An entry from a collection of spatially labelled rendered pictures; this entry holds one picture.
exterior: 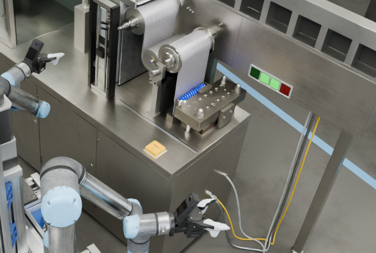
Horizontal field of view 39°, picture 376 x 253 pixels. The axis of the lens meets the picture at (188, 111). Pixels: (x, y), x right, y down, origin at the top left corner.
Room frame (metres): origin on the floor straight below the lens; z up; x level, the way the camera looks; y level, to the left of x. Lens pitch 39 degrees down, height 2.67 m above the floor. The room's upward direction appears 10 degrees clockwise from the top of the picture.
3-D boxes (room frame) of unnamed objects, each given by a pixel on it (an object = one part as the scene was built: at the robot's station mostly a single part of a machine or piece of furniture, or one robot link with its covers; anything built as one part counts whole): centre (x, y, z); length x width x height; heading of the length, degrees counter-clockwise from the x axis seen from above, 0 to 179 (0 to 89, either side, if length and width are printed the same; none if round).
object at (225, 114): (2.16, -0.20, 0.97); 0.10 x 0.03 x 0.11; 146
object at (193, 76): (2.23, 0.01, 1.11); 0.23 x 0.01 x 0.18; 146
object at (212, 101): (2.20, -0.11, 1.00); 0.40 x 0.16 x 0.06; 146
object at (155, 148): (1.88, 0.12, 0.91); 0.07 x 0.07 x 0.02; 56
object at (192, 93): (2.22, -0.01, 1.03); 0.21 x 0.04 x 0.03; 146
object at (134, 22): (2.28, 0.35, 1.34); 0.06 x 0.06 x 0.06; 56
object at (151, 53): (2.33, 0.16, 1.18); 0.26 x 0.12 x 0.12; 146
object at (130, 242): (1.19, 0.10, 1.12); 0.11 x 0.08 x 0.11; 21
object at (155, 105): (2.15, 0.18, 1.05); 0.06 x 0.05 x 0.31; 146
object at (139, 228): (1.17, 0.09, 1.21); 0.11 x 0.08 x 0.09; 111
